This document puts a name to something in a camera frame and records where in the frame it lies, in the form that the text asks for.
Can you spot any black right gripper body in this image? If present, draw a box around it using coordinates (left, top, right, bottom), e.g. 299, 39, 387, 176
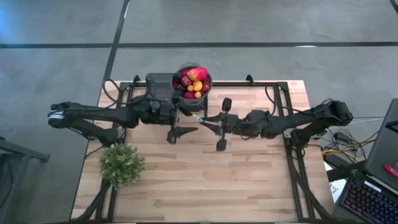
216, 97, 249, 152

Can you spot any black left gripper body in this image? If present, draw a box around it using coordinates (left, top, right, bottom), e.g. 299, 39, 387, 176
152, 98, 181, 145

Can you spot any red grey collapsible colander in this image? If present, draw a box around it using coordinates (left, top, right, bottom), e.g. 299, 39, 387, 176
170, 62, 213, 113

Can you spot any red bell pepper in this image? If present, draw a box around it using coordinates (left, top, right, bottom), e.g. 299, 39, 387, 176
187, 67, 209, 82

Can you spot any black mesh shelf riser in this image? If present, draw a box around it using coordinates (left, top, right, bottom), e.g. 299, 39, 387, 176
143, 73, 208, 121

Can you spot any green artificial potted plant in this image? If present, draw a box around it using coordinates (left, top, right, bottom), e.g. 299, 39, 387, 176
98, 143, 146, 190

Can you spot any black stand bar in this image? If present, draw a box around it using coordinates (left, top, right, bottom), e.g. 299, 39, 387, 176
326, 160, 369, 183

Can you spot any white paper sheet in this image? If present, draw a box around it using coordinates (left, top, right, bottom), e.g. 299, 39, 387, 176
323, 161, 348, 203

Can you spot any grey metal stand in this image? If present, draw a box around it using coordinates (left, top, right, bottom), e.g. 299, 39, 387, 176
0, 136, 51, 218

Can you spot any grey laptop with backlit keyboard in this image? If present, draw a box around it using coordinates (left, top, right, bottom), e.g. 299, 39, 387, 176
334, 98, 398, 224

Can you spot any black device with blue screen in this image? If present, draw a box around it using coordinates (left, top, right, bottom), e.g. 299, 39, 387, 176
385, 120, 398, 134

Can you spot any red marker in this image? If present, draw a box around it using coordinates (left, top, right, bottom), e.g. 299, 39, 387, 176
383, 164, 398, 180

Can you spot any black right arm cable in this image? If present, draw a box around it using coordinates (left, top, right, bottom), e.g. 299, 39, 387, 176
264, 85, 333, 115

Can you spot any black left base cable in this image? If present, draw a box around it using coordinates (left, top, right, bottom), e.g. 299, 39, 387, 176
84, 145, 104, 159

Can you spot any yellow cable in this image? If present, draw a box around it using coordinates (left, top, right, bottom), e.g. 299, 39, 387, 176
322, 138, 377, 156

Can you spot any black floor cable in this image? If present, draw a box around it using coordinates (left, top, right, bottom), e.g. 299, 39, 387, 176
323, 128, 379, 152

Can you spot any white floor cable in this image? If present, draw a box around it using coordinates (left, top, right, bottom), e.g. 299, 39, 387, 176
353, 116, 386, 125

